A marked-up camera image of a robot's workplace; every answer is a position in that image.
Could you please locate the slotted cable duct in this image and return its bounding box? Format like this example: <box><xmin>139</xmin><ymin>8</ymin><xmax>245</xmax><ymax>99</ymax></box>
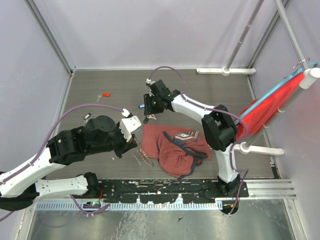
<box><xmin>35</xmin><ymin>201</ymin><xmax>223</xmax><ymax>211</ymax></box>

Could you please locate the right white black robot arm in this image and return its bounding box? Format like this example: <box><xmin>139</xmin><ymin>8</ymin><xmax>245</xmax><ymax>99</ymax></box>
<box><xmin>143</xmin><ymin>79</ymin><xmax>241</xmax><ymax>197</ymax></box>

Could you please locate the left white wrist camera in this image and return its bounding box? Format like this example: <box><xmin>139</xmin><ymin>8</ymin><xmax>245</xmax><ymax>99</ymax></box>
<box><xmin>119</xmin><ymin>108</ymin><xmax>142</xmax><ymax>143</ymax></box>

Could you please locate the red cloth on hanger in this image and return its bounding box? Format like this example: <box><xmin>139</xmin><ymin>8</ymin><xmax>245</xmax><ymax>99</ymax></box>
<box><xmin>236</xmin><ymin>73</ymin><xmax>305</xmax><ymax>143</ymax></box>

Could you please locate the key with black tag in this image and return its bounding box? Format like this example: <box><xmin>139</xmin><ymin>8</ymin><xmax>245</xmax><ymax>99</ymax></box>
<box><xmin>143</xmin><ymin>116</ymin><xmax>149</xmax><ymax>124</ymax></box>
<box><xmin>83</xmin><ymin>113</ymin><xmax>91</xmax><ymax>122</ymax></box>

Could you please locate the teal clothes hanger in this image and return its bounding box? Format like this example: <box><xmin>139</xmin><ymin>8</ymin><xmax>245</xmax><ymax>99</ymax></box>
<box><xmin>234</xmin><ymin>67</ymin><xmax>304</xmax><ymax>125</ymax></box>

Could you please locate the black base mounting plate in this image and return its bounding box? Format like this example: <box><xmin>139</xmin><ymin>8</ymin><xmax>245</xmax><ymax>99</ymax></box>
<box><xmin>71</xmin><ymin>178</ymin><xmax>250</xmax><ymax>205</ymax></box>

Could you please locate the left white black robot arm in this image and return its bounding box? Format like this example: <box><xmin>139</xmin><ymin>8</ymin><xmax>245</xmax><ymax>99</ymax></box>
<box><xmin>0</xmin><ymin>115</ymin><xmax>142</xmax><ymax>212</ymax></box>

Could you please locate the dark red shirt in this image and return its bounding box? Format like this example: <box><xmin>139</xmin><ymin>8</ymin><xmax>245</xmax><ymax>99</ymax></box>
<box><xmin>141</xmin><ymin>124</ymin><xmax>211</xmax><ymax>180</ymax></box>

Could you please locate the white grey clothes rack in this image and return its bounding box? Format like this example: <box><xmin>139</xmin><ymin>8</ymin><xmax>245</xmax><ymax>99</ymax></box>
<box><xmin>196</xmin><ymin>0</ymin><xmax>320</xmax><ymax>156</ymax></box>

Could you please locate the key with yellow tag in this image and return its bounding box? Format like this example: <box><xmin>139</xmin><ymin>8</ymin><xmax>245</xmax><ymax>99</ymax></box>
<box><xmin>147</xmin><ymin>114</ymin><xmax>157</xmax><ymax>120</ymax></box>

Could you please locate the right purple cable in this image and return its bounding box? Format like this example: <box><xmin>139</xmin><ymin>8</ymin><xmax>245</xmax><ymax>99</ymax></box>
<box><xmin>147</xmin><ymin>66</ymin><xmax>250</xmax><ymax>216</ymax></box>

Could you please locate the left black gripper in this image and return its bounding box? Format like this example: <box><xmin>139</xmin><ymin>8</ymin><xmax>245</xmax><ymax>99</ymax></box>
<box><xmin>87</xmin><ymin>121</ymin><xmax>139</xmax><ymax>159</ymax></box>

